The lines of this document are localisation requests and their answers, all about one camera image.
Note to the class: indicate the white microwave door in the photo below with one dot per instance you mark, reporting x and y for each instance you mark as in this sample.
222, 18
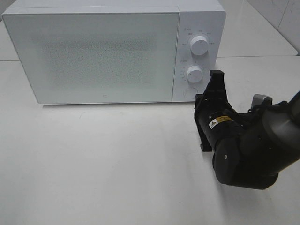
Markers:
97, 58

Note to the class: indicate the round white door button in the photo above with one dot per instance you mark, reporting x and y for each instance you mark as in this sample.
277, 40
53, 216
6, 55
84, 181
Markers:
190, 93

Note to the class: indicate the white round knob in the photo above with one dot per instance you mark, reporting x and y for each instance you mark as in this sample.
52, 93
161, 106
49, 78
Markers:
194, 74
199, 45

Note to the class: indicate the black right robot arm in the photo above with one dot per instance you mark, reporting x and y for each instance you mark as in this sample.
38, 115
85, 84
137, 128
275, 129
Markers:
249, 149

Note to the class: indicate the white microwave oven body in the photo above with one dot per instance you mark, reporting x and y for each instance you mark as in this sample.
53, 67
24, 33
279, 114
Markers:
116, 51

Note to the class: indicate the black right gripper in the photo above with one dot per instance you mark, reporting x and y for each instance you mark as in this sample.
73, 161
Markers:
214, 116

